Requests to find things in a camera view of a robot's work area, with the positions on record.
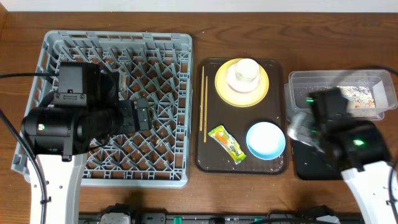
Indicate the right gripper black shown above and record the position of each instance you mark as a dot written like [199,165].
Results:
[310,134]

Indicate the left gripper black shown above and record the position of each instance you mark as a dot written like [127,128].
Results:
[143,114]

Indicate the white napkin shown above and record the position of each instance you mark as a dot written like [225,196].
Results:
[302,128]

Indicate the rice food waste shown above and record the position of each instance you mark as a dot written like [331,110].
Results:
[358,96]

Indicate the light blue bowl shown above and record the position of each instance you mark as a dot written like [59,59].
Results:
[265,140]

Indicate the green yellow snack wrapper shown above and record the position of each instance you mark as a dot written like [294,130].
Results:
[228,142]

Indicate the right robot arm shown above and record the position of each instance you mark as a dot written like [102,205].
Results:
[357,149]

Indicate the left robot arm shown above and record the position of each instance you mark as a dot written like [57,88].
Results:
[60,138]

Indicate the black waste tray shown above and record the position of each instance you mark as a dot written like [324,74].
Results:
[309,164]

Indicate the grey dishwasher rack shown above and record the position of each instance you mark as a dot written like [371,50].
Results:
[154,66]

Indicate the clear plastic waste bin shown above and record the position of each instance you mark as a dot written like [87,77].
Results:
[301,83]

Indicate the wooden chopstick left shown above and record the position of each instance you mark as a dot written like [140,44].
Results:
[202,97]

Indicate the pink small bowl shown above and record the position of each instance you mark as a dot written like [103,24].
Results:
[239,88]

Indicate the yellow plate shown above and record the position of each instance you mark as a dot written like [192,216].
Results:
[240,99]

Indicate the white cup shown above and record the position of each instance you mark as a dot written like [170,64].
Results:
[247,73]

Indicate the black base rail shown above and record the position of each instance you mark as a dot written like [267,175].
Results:
[162,218]

